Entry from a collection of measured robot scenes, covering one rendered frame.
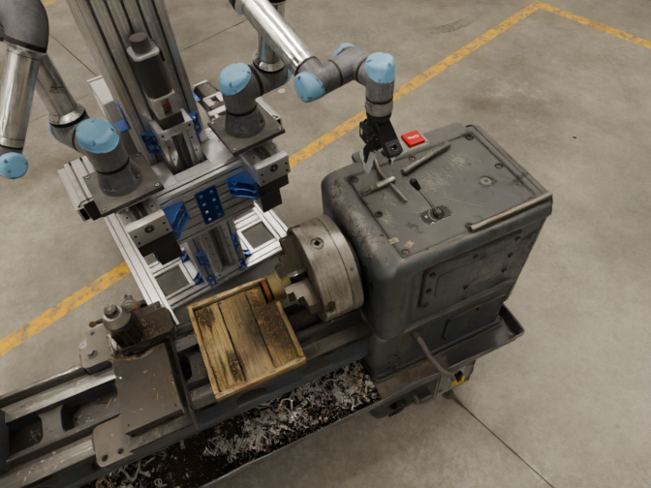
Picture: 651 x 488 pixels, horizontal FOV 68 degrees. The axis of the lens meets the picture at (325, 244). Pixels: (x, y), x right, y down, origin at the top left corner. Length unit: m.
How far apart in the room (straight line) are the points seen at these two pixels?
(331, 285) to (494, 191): 0.57
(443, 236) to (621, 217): 2.18
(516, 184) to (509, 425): 1.31
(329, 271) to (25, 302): 2.29
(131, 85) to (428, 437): 1.92
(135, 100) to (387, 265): 1.06
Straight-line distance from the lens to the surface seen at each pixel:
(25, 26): 1.52
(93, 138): 1.69
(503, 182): 1.57
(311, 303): 1.41
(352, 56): 1.35
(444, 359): 1.99
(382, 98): 1.32
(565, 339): 2.81
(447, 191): 1.51
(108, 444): 1.64
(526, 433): 2.54
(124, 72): 1.81
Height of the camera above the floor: 2.33
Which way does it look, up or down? 52 degrees down
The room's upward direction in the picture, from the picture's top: 5 degrees counter-clockwise
